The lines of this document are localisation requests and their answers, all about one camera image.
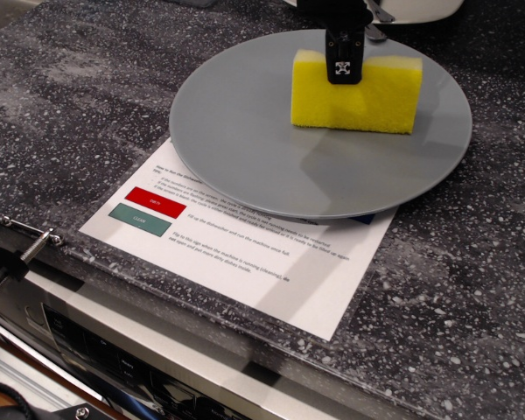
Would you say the stainless steel dishwasher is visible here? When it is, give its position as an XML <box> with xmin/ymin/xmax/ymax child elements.
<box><xmin>0</xmin><ymin>267</ymin><xmax>376</xmax><ymax>419</ymax></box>

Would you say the black metal clamp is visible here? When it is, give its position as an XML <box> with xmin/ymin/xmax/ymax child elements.
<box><xmin>0</xmin><ymin>215</ymin><xmax>65</xmax><ymax>291</ymax></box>

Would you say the black cable bottom left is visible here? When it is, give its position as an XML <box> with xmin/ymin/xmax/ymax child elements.
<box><xmin>0</xmin><ymin>380</ymin><xmax>34</xmax><ymax>420</ymax></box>

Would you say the black bracket with screw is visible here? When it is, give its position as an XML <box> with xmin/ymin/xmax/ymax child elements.
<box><xmin>52</xmin><ymin>404</ymin><xmax>112</xmax><ymax>420</ymax></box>

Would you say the silver fork handle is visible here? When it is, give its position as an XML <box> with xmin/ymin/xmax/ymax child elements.
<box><xmin>367</xmin><ymin>0</ymin><xmax>396</xmax><ymax>24</ymax></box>

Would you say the laminated white instruction sheet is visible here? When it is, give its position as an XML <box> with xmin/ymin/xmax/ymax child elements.
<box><xmin>81</xmin><ymin>141</ymin><xmax>394</xmax><ymax>340</ymax></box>

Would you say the yellow rectangular sponge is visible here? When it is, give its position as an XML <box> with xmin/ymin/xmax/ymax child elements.
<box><xmin>290</xmin><ymin>49</ymin><xmax>423</xmax><ymax>134</ymax></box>

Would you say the white plate at top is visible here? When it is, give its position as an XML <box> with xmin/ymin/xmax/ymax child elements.
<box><xmin>288</xmin><ymin>0</ymin><xmax>465</xmax><ymax>25</ymax></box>

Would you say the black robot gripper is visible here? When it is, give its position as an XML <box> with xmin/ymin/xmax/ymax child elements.
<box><xmin>297</xmin><ymin>0</ymin><xmax>374</xmax><ymax>85</ymax></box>

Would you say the silver spoon handle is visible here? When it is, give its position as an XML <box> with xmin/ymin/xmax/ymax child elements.
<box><xmin>365</xmin><ymin>24</ymin><xmax>388</xmax><ymax>42</ymax></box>

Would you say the grey round plate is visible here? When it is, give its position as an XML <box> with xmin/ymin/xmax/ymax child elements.
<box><xmin>169</xmin><ymin>29</ymin><xmax>473</xmax><ymax>219</ymax></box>

